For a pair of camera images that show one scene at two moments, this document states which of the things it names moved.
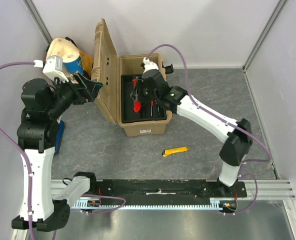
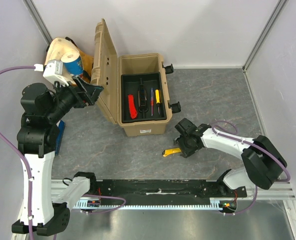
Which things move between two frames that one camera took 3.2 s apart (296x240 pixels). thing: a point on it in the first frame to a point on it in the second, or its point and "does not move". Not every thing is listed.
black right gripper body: [140, 85] to [183, 149]
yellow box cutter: [166, 152] does not move
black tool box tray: [133, 111] does not move
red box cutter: [134, 94] to [133, 111]
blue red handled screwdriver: [152, 104] does not move
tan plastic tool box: [107, 80] does not move
